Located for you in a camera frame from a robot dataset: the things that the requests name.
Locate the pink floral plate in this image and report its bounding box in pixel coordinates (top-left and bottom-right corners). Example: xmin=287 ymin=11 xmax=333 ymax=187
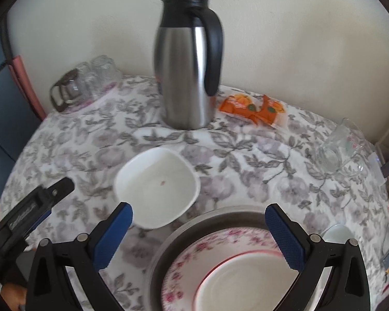
xmin=161 ymin=227 xmax=321 ymax=311

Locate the stainless steel thermos jug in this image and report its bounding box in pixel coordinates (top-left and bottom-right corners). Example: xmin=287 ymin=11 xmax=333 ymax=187
xmin=154 ymin=0 xmax=224 ymax=131

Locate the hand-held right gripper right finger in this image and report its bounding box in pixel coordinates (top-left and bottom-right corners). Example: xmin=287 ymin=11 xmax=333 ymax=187
xmin=265 ymin=203 xmax=371 ymax=311

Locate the small clear glass cup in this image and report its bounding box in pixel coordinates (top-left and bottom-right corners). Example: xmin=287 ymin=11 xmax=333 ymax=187
xmin=73 ymin=61 xmax=95 ymax=86
xmin=91 ymin=55 xmax=122 ymax=88

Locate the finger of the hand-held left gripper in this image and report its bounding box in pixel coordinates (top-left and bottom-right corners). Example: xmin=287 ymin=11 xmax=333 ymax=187
xmin=0 ymin=177 xmax=75 ymax=253

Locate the white square bowl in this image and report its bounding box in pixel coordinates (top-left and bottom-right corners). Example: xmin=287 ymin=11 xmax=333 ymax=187
xmin=114 ymin=147 xmax=201 ymax=229

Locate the dark blue cabinet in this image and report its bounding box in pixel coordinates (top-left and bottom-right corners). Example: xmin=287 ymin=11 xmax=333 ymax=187
xmin=0 ymin=26 xmax=41 ymax=201

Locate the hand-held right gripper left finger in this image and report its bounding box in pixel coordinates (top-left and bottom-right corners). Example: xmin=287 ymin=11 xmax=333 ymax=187
xmin=26 ymin=202 xmax=134 ymax=311

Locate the grey floral tablecloth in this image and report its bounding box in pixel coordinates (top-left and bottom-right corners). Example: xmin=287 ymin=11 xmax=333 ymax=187
xmin=0 ymin=74 xmax=389 ymax=311

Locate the person's left hand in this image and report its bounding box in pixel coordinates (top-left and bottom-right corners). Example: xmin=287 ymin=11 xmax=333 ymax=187
xmin=2 ymin=283 xmax=28 ymax=311

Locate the orange snack packet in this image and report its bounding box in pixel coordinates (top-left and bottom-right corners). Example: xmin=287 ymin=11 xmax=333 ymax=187
xmin=219 ymin=93 xmax=263 ymax=120
xmin=253 ymin=95 xmax=286 ymax=128

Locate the large stainless steel plate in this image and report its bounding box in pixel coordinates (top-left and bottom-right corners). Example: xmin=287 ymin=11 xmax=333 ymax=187
xmin=147 ymin=205 xmax=331 ymax=311

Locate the strawberry print bowl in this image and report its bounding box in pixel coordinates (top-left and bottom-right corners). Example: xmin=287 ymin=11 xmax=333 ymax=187
xmin=196 ymin=250 xmax=300 ymax=311

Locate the clear glass mug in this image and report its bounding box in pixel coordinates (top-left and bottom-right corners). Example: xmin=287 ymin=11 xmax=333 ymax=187
xmin=316 ymin=118 xmax=368 ymax=177

